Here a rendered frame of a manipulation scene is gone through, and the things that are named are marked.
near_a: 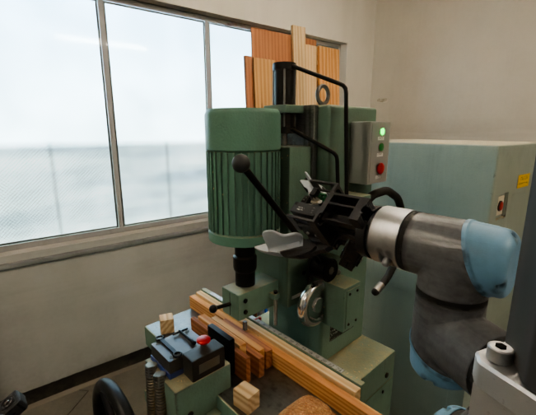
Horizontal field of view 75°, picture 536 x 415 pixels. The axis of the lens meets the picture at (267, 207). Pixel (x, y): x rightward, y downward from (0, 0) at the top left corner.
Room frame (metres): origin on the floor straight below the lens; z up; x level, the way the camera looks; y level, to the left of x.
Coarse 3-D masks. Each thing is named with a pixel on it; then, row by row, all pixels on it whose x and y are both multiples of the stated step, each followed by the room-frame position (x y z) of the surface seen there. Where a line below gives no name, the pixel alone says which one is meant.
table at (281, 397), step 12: (192, 312) 1.00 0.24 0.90; (156, 324) 0.93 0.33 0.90; (180, 324) 0.93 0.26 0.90; (168, 336) 0.87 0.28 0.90; (264, 372) 0.72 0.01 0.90; (276, 372) 0.72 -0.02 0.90; (252, 384) 0.68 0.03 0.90; (264, 384) 0.68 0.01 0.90; (276, 384) 0.68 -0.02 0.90; (288, 384) 0.68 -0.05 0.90; (228, 396) 0.64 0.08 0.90; (264, 396) 0.64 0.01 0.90; (276, 396) 0.64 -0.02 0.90; (288, 396) 0.64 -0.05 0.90; (300, 396) 0.64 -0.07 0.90; (216, 408) 0.64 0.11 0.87; (228, 408) 0.62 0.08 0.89; (264, 408) 0.61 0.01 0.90; (276, 408) 0.61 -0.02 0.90
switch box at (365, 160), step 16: (352, 128) 0.93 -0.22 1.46; (368, 128) 0.90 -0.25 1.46; (352, 144) 0.93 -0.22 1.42; (368, 144) 0.89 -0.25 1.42; (384, 144) 0.94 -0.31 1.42; (352, 160) 0.93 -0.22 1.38; (368, 160) 0.89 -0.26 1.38; (384, 160) 0.94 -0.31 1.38; (352, 176) 0.92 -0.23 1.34; (368, 176) 0.89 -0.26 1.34; (384, 176) 0.95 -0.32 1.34
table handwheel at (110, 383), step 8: (96, 384) 0.65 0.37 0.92; (104, 384) 0.62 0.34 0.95; (112, 384) 0.62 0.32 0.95; (96, 392) 0.66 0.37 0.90; (104, 392) 0.61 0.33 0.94; (112, 392) 0.59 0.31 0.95; (120, 392) 0.60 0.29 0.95; (96, 400) 0.68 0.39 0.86; (104, 400) 0.64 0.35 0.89; (112, 400) 0.58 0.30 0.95; (120, 400) 0.58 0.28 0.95; (96, 408) 0.68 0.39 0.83; (104, 408) 0.70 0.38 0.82; (112, 408) 0.64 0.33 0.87; (120, 408) 0.56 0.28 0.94; (128, 408) 0.57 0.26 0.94
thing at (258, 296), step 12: (264, 276) 0.89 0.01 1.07; (228, 288) 0.81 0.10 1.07; (240, 288) 0.81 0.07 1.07; (252, 288) 0.81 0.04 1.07; (264, 288) 0.83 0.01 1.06; (276, 288) 0.86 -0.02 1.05; (228, 300) 0.80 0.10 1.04; (240, 300) 0.78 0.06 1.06; (252, 300) 0.80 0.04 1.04; (264, 300) 0.83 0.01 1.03; (228, 312) 0.81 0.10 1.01; (240, 312) 0.78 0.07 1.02; (252, 312) 0.80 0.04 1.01
